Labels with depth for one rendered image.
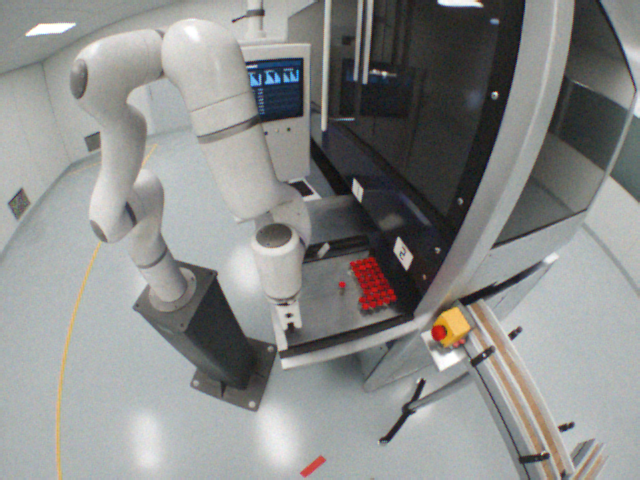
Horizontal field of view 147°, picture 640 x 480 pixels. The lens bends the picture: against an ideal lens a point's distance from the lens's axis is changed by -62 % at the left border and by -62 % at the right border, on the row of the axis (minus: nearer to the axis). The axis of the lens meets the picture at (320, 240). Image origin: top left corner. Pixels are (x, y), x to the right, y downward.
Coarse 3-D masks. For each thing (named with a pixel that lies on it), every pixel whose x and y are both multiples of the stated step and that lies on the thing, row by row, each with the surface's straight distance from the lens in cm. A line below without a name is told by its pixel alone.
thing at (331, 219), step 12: (312, 204) 109; (324, 204) 110; (336, 204) 111; (348, 204) 112; (360, 204) 113; (312, 216) 103; (324, 216) 103; (336, 216) 104; (348, 216) 105; (360, 216) 106; (312, 228) 97; (324, 228) 98; (336, 228) 98; (348, 228) 99; (360, 228) 100; (372, 228) 101; (312, 240) 92; (324, 240) 93; (336, 240) 89; (348, 240) 92
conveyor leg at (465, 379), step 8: (464, 376) 93; (448, 384) 104; (456, 384) 98; (464, 384) 95; (432, 392) 118; (440, 392) 110; (448, 392) 105; (424, 400) 125; (432, 400) 119; (408, 408) 146; (416, 408) 138
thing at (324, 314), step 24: (312, 264) 81; (336, 264) 85; (312, 288) 78; (336, 288) 79; (312, 312) 74; (336, 312) 74; (384, 312) 77; (288, 336) 71; (312, 336) 70; (336, 336) 69
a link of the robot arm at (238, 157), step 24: (216, 144) 32; (240, 144) 32; (264, 144) 34; (216, 168) 34; (240, 168) 33; (264, 168) 34; (240, 192) 34; (264, 192) 35; (288, 192) 40; (240, 216) 37; (288, 216) 48
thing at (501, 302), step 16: (528, 272) 123; (544, 272) 154; (496, 288) 103; (512, 288) 113; (528, 288) 153; (464, 304) 90; (496, 304) 119; (512, 304) 158; (368, 352) 127; (384, 352) 107; (416, 352) 103; (368, 368) 136; (400, 368) 121; (416, 368) 151; (384, 384) 152
